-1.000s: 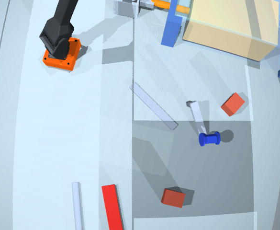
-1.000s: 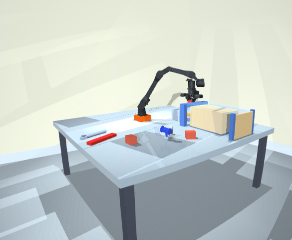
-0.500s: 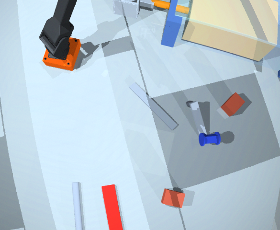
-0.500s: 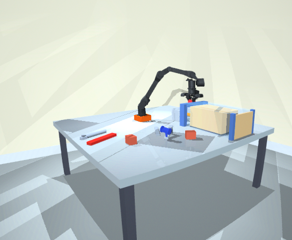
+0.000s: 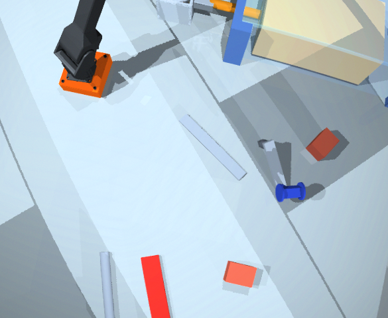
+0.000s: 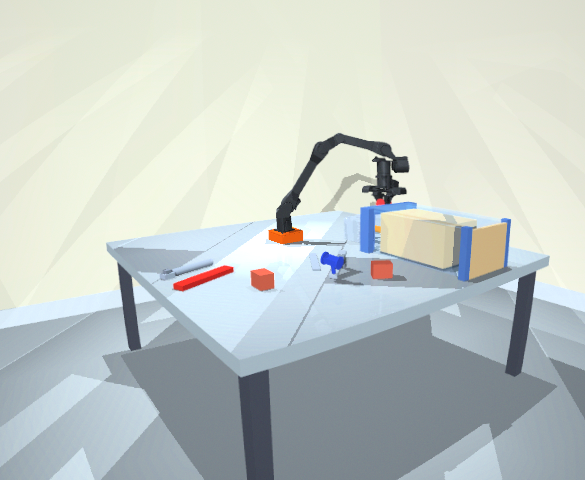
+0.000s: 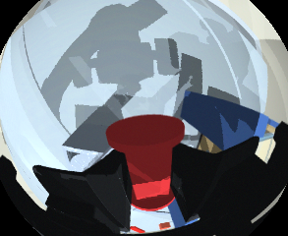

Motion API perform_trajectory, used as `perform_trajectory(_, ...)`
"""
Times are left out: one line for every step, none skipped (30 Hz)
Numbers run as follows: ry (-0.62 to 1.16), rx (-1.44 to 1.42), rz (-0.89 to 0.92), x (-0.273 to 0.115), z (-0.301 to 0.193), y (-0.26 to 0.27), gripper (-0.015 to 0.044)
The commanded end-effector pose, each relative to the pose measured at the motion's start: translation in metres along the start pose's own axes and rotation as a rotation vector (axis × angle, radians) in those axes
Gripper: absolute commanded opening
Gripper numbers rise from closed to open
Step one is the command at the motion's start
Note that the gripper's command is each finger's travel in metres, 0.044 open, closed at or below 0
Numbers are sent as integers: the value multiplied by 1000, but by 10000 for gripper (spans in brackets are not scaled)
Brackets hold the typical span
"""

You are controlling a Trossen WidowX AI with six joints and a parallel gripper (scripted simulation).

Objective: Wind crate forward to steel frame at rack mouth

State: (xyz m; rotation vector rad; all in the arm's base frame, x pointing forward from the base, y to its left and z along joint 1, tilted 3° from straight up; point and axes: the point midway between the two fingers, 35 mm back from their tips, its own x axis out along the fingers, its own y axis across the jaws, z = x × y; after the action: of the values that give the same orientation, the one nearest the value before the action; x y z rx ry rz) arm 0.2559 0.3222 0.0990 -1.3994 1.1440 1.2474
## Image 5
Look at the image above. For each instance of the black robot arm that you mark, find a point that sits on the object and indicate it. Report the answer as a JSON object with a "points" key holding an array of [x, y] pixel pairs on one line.
{"points": [[79, 41]]}

